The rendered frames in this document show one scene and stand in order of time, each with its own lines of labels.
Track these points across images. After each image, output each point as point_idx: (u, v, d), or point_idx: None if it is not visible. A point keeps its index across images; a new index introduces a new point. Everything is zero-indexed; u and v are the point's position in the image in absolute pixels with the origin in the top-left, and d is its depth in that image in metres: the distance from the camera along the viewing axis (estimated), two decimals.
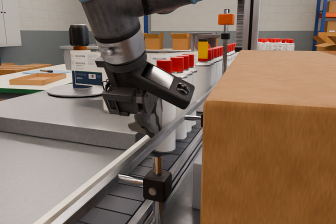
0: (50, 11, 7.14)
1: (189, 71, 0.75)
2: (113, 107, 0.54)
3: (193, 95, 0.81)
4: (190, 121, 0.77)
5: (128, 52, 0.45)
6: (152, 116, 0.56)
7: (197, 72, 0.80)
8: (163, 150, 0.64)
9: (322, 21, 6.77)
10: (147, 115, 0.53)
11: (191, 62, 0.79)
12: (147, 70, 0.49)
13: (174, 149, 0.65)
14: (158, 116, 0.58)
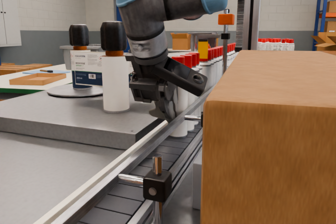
0: (50, 11, 7.14)
1: (197, 68, 0.81)
2: (138, 95, 0.64)
3: None
4: (197, 114, 0.84)
5: (154, 48, 0.55)
6: (170, 103, 0.66)
7: (202, 69, 0.86)
8: (177, 135, 0.73)
9: (322, 21, 6.77)
10: (167, 102, 0.63)
11: (197, 60, 0.85)
12: (168, 63, 0.59)
13: (186, 134, 0.75)
14: (174, 103, 0.68)
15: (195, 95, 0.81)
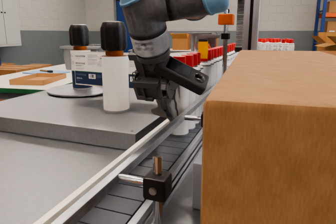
0: (50, 11, 7.14)
1: (198, 67, 0.82)
2: (140, 93, 0.66)
3: None
4: (199, 113, 0.85)
5: (157, 48, 0.56)
6: (172, 102, 0.67)
7: (203, 69, 0.88)
8: (178, 134, 0.75)
9: (322, 21, 6.77)
10: (169, 100, 0.64)
11: (198, 59, 0.86)
12: (170, 62, 0.61)
13: (187, 133, 0.76)
14: (176, 102, 0.70)
15: (196, 94, 0.82)
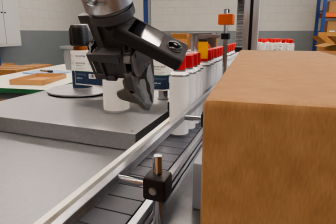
0: (50, 11, 7.14)
1: (198, 67, 0.82)
2: (99, 70, 0.50)
3: (200, 90, 0.88)
4: (199, 113, 0.85)
5: (112, 1, 0.40)
6: (142, 82, 0.51)
7: (203, 69, 0.88)
8: (178, 134, 0.75)
9: (322, 21, 6.77)
10: (136, 79, 0.49)
11: (198, 59, 0.86)
12: (135, 26, 0.45)
13: (187, 133, 0.76)
14: (149, 83, 0.54)
15: (196, 94, 0.82)
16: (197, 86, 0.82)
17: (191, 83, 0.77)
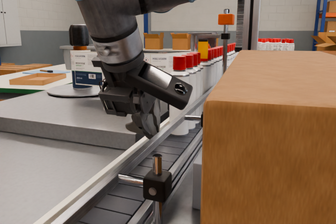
0: (50, 11, 7.14)
1: (198, 67, 0.82)
2: (110, 107, 0.54)
3: (200, 90, 0.88)
4: (199, 113, 0.85)
5: (124, 52, 0.44)
6: (150, 117, 0.55)
7: (203, 69, 0.88)
8: (178, 134, 0.75)
9: (322, 21, 6.77)
10: (144, 116, 0.52)
11: (198, 59, 0.86)
12: (145, 70, 0.49)
13: (187, 133, 0.76)
14: (155, 116, 0.58)
15: (196, 94, 0.82)
16: (197, 86, 0.82)
17: (191, 83, 0.77)
